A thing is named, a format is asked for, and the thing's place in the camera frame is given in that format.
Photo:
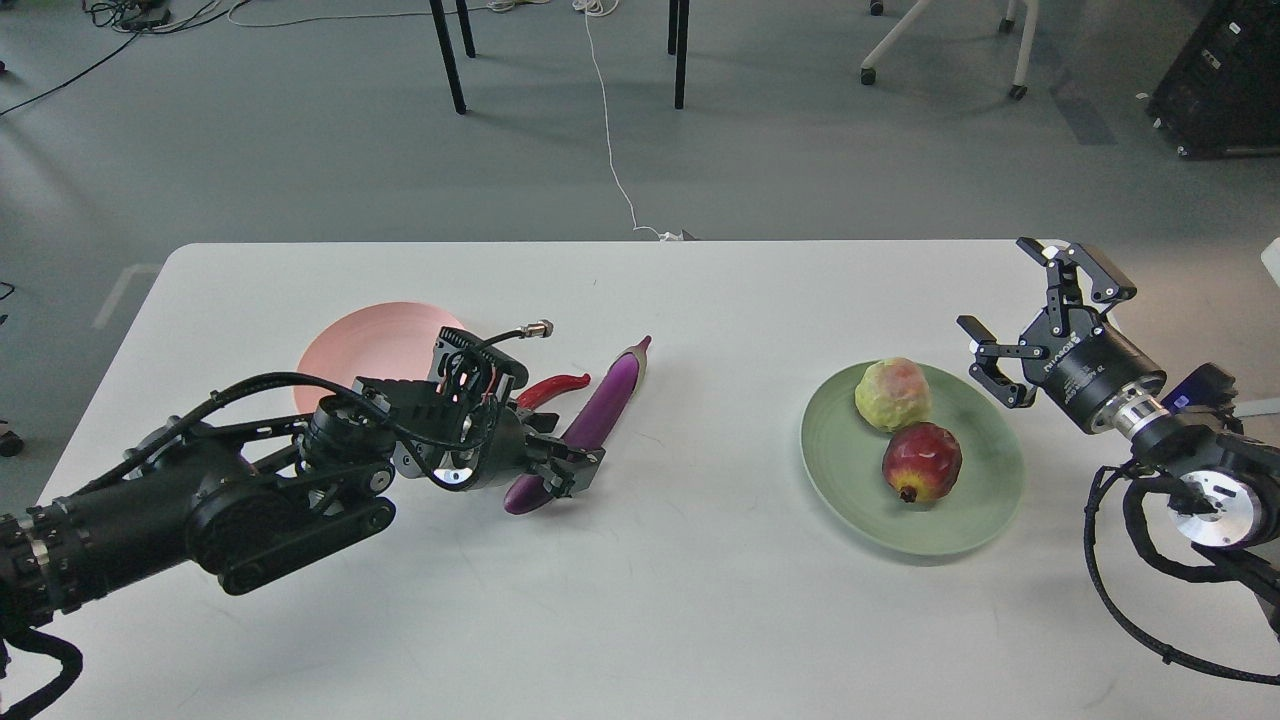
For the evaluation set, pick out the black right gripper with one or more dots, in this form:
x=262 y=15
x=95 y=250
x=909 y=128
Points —
x=1071 y=352

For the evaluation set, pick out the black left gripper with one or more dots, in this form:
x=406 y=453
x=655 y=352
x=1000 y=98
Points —
x=523 y=442

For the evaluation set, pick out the purple eggplant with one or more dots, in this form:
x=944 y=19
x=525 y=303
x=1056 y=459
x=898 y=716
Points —
x=595 y=421

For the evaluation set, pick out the red chili pepper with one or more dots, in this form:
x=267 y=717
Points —
x=552 y=387

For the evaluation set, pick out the green yellow fruit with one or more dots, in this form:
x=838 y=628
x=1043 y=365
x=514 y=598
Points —
x=893 y=394

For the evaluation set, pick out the red pomegranate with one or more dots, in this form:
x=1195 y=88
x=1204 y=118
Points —
x=922 y=463

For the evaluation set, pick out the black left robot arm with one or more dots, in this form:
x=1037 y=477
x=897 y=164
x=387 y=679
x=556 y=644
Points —
x=274 y=473

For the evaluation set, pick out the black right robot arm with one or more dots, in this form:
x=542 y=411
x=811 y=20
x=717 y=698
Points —
x=1202 y=495

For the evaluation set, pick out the pink plate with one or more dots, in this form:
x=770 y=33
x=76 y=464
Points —
x=394 y=340

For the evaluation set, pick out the green plate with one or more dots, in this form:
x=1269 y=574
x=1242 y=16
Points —
x=842 y=456

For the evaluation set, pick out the black equipment case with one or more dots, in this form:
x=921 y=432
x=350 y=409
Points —
x=1220 y=97

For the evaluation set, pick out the black table legs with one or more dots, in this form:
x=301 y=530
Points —
x=452 y=24

